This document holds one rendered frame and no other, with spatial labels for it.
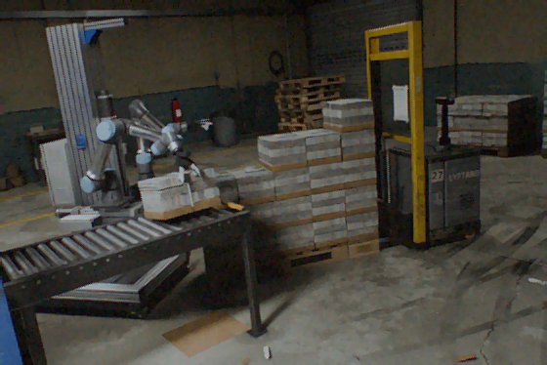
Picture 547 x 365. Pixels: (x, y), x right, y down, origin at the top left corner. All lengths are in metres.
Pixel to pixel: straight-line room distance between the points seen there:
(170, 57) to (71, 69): 7.23
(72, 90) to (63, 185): 0.70
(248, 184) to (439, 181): 1.58
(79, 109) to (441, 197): 2.90
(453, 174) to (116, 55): 7.60
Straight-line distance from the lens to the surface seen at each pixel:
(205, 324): 3.38
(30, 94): 9.86
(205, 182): 2.89
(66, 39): 3.70
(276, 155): 3.72
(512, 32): 9.73
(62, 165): 3.82
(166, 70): 10.76
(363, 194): 4.06
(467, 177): 4.38
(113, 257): 2.54
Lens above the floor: 1.62
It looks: 14 degrees down
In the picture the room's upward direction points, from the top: 5 degrees counter-clockwise
